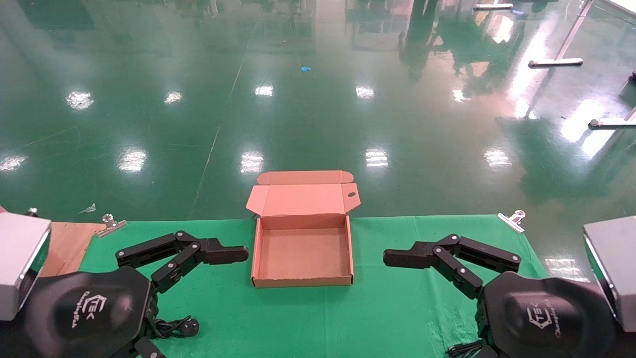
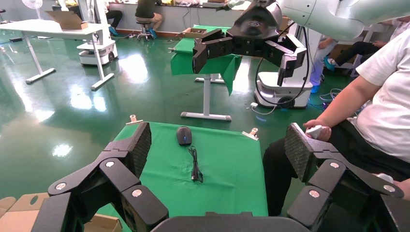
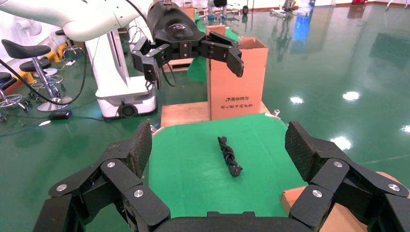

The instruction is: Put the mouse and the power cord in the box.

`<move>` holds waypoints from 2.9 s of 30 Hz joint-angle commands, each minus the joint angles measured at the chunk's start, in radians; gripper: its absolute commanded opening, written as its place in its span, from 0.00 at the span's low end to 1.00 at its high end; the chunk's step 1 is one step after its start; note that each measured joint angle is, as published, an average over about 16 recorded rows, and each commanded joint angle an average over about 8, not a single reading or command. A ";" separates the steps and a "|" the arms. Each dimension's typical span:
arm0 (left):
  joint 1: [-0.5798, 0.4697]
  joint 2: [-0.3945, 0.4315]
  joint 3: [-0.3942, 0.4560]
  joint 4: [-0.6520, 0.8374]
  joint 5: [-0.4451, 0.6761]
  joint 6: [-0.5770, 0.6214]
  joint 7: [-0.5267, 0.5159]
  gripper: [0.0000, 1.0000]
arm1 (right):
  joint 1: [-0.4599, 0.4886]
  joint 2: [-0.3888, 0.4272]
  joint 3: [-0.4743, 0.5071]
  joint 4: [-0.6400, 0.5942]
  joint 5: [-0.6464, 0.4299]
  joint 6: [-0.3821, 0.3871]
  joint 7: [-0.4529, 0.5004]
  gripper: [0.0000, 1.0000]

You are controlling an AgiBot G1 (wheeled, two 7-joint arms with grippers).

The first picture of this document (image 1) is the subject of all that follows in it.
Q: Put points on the green table cloth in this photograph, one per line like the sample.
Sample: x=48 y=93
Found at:
x=397 y=318

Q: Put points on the white table leg with foot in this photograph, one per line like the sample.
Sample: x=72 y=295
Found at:
x=556 y=62

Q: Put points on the grey table foot bar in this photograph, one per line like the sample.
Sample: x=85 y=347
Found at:
x=611 y=122

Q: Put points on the small dark binder clip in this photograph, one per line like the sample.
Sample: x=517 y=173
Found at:
x=32 y=212

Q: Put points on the open brown cardboard box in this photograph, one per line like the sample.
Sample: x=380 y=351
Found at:
x=303 y=253

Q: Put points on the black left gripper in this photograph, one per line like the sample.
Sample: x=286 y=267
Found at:
x=84 y=308

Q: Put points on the silver binder clip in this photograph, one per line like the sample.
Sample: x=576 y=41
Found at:
x=110 y=226
x=511 y=221

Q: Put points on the clear plastic scrap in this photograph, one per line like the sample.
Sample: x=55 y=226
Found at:
x=89 y=209

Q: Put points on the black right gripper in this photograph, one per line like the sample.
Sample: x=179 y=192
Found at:
x=546 y=318

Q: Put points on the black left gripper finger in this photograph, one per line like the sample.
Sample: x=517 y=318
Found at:
x=223 y=253

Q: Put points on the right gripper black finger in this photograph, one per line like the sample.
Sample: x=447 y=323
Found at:
x=407 y=257

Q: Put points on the white table foot bar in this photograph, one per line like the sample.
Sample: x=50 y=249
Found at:
x=492 y=6

